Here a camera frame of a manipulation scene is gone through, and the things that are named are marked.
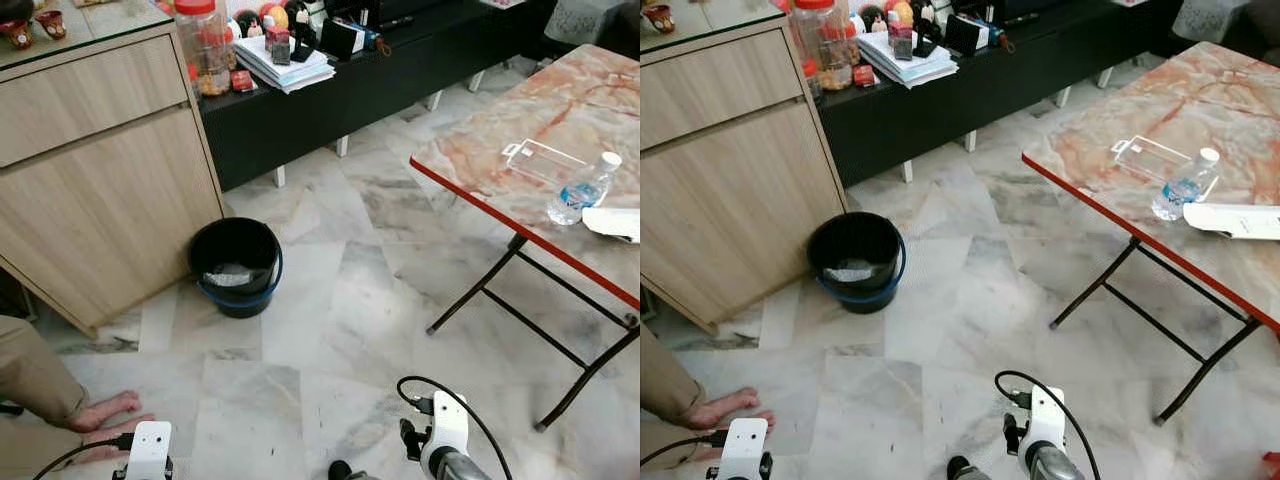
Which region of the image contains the grey cushion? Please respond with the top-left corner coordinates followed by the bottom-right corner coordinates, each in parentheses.
top-left (1170, 0), bottom-right (1280, 56)
top-left (545, 0), bottom-right (641, 46)

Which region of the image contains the black plastic bucket bin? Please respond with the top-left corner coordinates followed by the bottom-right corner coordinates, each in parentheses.
top-left (188, 217), bottom-right (284, 319)
top-left (807, 212), bottom-right (907, 314)

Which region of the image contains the light wood cabinet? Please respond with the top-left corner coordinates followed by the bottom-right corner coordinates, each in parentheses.
top-left (0, 0), bottom-right (226, 336)
top-left (640, 0), bottom-right (849, 334)

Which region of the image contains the clear plastic water bottle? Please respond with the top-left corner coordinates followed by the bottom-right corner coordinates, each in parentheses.
top-left (546, 151), bottom-right (623, 226)
top-left (1151, 147), bottom-right (1221, 222)

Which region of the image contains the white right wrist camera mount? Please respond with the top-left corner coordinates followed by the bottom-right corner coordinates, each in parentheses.
top-left (1018, 386), bottom-right (1067, 471)
top-left (420, 391), bottom-right (471, 476)

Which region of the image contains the clear plastic blister tray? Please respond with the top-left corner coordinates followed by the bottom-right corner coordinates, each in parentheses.
top-left (500, 140), bottom-right (591, 186)
top-left (1112, 135), bottom-right (1196, 183)

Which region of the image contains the marble top folding table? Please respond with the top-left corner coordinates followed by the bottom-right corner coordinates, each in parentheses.
top-left (1022, 40), bottom-right (1280, 426)
top-left (408, 42), bottom-right (641, 433)

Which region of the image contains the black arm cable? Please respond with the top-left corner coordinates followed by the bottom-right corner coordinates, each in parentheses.
top-left (397, 375), bottom-right (513, 480)
top-left (994, 370), bottom-right (1101, 480)
top-left (640, 430), bottom-right (729, 469)
top-left (30, 432), bottom-right (136, 480)

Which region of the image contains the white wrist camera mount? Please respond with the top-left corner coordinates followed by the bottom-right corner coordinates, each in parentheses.
top-left (420, 391), bottom-right (471, 476)
top-left (718, 417), bottom-right (769, 480)
top-left (1018, 386), bottom-right (1067, 471)
top-left (125, 421), bottom-right (173, 480)

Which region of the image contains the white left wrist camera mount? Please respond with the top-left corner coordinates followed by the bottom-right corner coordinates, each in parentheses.
top-left (718, 417), bottom-right (769, 480)
top-left (125, 421), bottom-right (173, 480)

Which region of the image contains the black low console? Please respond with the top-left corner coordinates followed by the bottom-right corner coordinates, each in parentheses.
top-left (815, 0), bottom-right (1191, 186)
top-left (200, 0), bottom-right (641, 191)

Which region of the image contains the long white packaging card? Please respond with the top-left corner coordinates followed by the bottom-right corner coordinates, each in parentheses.
top-left (582, 207), bottom-right (641, 244)
top-left (1183, 202), bottom-right (1280, 241)

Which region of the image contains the red lid plastic jar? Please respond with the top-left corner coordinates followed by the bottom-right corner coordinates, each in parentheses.
top-left (792, 0), bottom-right (853, 93)
top-left (174, 0), bottom-right (233, 98)

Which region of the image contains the white paper stack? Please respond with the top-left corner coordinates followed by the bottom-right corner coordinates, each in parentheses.
top-left (233, 35), bottom-right (336, 95)
top-left (855, 30), bottom-right (959, 89)

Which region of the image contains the black rectangular device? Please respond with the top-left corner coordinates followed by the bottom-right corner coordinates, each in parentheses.
top-left (945, 15), bottom-right (991, 56)
top-left (320, 18), bottom-right (366, 61)

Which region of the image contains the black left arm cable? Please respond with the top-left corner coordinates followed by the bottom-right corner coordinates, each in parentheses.
top-left (640, 430), bottom-right (729, 469)
top-left (30, 432), bottom-right (136, 480)

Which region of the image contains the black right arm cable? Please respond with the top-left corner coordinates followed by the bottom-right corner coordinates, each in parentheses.
top-left (994, 370), bottom-right (1101, 480)
top-left (397, 375), bottom-right (513, 480)

